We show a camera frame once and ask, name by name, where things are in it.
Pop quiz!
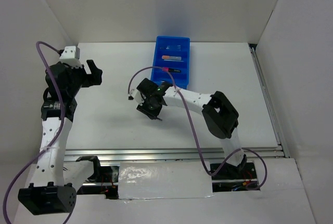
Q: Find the clear glue bottle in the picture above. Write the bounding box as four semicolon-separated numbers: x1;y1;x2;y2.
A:
159;45;181;51

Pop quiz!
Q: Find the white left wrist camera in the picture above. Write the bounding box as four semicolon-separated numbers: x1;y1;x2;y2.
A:
59;46;83;69

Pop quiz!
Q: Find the aluminium table edge rail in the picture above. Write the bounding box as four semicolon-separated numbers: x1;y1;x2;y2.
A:
66;43;286;163

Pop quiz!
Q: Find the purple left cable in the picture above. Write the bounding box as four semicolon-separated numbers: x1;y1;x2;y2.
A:
2;41;76;224

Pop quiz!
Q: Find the light blue highlighter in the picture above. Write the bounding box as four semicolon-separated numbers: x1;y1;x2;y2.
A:
169;56;182;61

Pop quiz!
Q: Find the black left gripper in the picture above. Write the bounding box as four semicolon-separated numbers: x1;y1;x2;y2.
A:
65;60;103;97

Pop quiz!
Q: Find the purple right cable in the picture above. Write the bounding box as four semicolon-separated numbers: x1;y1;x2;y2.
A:
129;67;269;191

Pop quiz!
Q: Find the pink cap black highlighter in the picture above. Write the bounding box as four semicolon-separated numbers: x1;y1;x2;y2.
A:
162;67;181;73

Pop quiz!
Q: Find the purple cable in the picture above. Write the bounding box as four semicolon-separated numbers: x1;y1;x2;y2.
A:
129;67;269;191
2;41;76;224

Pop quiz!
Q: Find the blue compartment tray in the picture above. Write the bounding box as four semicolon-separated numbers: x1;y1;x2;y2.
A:
152;36;190;89

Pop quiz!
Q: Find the white foil cover plate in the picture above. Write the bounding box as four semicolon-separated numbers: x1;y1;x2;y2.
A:
118;161;213;200

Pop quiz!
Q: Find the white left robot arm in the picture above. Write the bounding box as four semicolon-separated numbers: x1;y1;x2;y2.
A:
18;60;103;215

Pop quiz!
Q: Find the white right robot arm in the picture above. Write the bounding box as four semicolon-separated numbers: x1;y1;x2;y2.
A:
129;78;247;178

